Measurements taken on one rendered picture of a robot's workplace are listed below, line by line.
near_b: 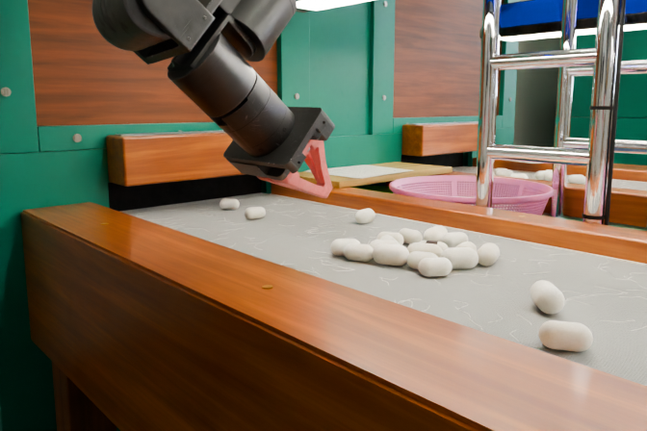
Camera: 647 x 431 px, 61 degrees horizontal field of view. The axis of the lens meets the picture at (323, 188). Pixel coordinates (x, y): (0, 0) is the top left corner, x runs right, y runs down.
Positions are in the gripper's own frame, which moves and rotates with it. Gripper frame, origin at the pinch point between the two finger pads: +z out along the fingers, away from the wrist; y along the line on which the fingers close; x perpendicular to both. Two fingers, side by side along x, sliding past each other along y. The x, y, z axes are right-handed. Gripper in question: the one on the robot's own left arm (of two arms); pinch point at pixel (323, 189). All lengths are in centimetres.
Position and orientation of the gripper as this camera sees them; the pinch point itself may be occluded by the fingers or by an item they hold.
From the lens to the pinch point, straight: 57.4
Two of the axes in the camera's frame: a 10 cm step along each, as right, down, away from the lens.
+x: -4.8, 8.1, -3.2
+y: -6.8, -1.2, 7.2
